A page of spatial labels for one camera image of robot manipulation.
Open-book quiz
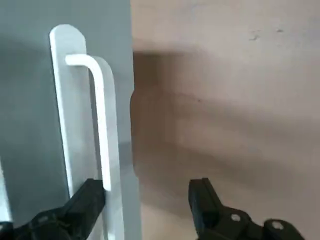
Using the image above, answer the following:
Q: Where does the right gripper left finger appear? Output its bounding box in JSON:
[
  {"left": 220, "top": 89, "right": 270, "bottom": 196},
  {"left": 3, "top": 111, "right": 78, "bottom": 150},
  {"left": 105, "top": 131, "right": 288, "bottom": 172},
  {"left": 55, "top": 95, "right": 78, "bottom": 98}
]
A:
[{"left": 0, "top": 177, "right": 106, "bottom": 240}]

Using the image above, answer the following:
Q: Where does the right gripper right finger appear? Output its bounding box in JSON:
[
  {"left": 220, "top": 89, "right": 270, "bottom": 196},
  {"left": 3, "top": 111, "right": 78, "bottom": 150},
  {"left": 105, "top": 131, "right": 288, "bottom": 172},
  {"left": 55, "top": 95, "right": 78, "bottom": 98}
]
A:
[{"left": 188, "top": 177, "right": 305, "bottom": 240}]

